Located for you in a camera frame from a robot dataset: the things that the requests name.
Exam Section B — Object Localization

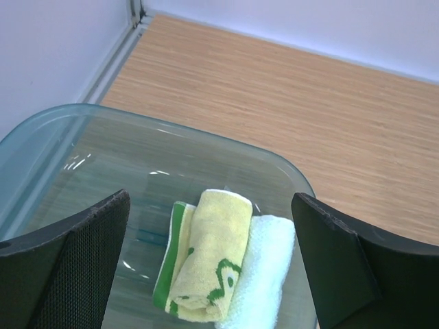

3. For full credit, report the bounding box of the light mint green towel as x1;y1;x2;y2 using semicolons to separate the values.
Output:
215;215;295;329

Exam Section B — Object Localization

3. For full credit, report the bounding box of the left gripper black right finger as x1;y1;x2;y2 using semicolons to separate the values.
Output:
292;193;438;328

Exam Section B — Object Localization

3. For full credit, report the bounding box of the aluminium enclosure frame rail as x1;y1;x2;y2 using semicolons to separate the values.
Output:
75;0;154;104

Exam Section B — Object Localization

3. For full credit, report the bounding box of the clear blue plastic bin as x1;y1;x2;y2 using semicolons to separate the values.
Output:
1;104;313;328

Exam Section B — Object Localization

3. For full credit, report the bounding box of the green frog pattern towel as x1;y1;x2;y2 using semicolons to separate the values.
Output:
153;189;252;323

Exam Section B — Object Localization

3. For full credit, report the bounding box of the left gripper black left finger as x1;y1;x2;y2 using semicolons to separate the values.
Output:
1;190;130;328

